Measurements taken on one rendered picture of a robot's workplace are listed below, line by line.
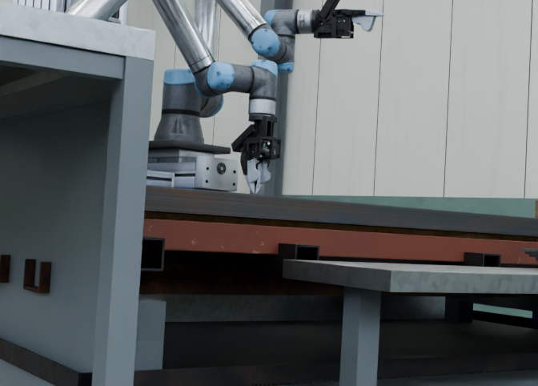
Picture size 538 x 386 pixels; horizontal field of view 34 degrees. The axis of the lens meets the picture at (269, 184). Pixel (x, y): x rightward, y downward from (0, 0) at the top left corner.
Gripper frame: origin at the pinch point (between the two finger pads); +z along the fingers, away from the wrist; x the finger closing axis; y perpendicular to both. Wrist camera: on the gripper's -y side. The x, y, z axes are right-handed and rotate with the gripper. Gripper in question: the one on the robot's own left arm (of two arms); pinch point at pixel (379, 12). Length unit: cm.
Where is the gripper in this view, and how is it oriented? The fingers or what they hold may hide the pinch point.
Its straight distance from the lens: 267.4
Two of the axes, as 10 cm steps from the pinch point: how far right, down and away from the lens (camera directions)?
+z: 9.4, 0.4, -3.3
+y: -0.1, 10.0, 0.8
